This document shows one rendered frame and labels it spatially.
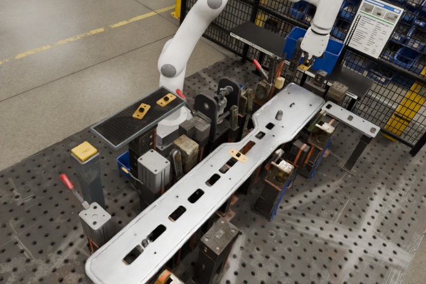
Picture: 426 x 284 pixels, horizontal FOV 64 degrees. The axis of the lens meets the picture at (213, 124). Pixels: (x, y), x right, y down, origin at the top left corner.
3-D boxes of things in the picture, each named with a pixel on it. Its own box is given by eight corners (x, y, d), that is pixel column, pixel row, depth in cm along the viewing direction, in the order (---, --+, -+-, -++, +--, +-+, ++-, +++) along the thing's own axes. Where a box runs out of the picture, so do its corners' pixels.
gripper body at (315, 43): (305, 25, 141) (297, 49, 149) (328, 35, 137) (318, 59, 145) (314, 20, 146) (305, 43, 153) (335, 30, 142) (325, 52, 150)
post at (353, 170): (354, 176, 183) (379, 140, 163) (336, 165, 187) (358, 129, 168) (359, 170, 187) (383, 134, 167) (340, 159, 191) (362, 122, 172)
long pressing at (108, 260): (127, 317, 95) (126, 316, 94) (77, 264, 104) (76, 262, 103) (327, 101, 181) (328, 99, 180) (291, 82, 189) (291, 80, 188)
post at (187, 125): (180, 188, 163) (187, 130, 136) (173, 182, 165) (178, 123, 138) (187, 182, 166) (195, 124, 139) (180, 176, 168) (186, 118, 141)
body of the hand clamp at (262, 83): (253, 136, 195) (268, 89, 171) (244, 130, 198) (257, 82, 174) (259, 131, 199) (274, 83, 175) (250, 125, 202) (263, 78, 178)
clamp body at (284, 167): (269, 224, 155) (290, 179, 132) (247, 208, 160) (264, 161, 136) (279, 212, 161) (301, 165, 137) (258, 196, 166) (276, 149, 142)
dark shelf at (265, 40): (359, 101, 182) (361, 97, 180) (227, 34, 217) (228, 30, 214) (372, 85, 196) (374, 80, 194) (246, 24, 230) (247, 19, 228)
